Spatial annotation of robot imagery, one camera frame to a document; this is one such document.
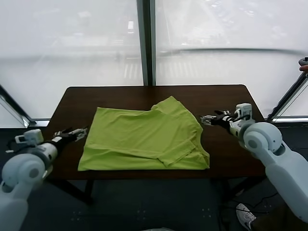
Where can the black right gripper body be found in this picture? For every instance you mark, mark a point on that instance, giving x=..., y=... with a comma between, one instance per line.
x=227, y=121

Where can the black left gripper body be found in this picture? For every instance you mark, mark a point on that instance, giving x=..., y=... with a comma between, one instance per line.
x=60, y=142

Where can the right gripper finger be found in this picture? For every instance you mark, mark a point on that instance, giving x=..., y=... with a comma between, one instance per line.
x=222, y=112
x=210, y=120

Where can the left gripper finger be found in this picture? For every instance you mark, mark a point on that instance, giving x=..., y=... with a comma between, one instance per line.
x=78, y=134
x=63, y=132

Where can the green t-shirt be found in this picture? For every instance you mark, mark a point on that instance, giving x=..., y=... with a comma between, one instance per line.
x=139, y=139

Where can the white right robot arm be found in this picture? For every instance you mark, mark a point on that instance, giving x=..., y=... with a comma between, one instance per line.
x=284, y=168

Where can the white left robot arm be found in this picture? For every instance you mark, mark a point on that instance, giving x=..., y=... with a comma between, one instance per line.
x=21, y=173

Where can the person's hand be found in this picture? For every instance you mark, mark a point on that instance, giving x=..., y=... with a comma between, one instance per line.
x=304, y=68

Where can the grey curved handrail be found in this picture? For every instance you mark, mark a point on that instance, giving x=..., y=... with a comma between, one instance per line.
x=228, y=49

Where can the black handheld controller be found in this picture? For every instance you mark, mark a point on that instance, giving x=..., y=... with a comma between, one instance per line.
x=303, y=61

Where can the grey vertical window mullion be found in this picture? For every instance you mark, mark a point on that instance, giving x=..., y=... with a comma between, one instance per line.
x=146, y=48

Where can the white sneaker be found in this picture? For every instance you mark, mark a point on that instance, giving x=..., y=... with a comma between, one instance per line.
x=245, y=216

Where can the dark trouser leg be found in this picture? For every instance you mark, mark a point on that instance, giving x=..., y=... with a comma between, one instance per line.
x=269, y=223

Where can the grey robot torso edge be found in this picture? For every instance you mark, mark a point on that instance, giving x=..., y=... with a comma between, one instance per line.
x=163, y=229

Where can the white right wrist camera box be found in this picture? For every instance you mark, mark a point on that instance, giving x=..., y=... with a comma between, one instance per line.
x=244, y=110

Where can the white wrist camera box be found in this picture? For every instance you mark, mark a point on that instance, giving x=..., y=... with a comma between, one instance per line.
x=32, y=137
x=244, y=110

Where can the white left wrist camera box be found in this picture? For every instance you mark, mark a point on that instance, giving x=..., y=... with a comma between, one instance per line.
x=32, y=137

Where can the slanted window frame bar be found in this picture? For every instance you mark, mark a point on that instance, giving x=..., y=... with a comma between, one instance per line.
x=14, y=108
x=288, y=96

